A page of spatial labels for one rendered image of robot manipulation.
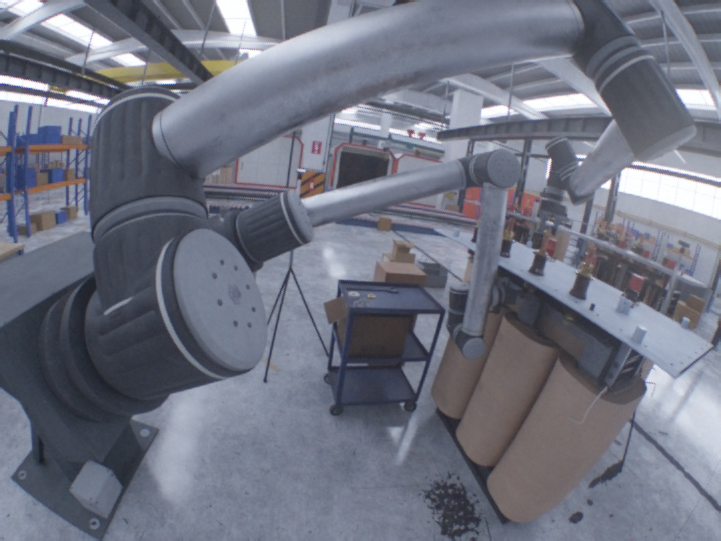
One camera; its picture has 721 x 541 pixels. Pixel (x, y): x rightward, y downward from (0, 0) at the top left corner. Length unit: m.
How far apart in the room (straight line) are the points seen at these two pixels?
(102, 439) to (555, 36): 1.00
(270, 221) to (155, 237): 0.64
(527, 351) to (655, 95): 1.24
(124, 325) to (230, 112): 0.29
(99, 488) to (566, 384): 1.45
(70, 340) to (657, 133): 0.91
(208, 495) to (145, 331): 1.59
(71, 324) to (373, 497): 1.73
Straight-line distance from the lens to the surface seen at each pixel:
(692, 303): 10.92
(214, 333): 0.34
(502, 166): 1.15
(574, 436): 1.40
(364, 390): 2.35
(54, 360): 0.56
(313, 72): 0.41
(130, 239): 0.40
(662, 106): 0.59
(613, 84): 0.61
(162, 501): 1.94
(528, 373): 1.57
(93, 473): 0.62
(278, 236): 0.99
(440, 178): 1.29
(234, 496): 1.88
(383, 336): 1.96
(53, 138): 9.34
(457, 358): 2.00
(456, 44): 0.46
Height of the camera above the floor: 1.64
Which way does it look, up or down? 18 degrees down
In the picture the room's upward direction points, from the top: 9 degrees clockwise
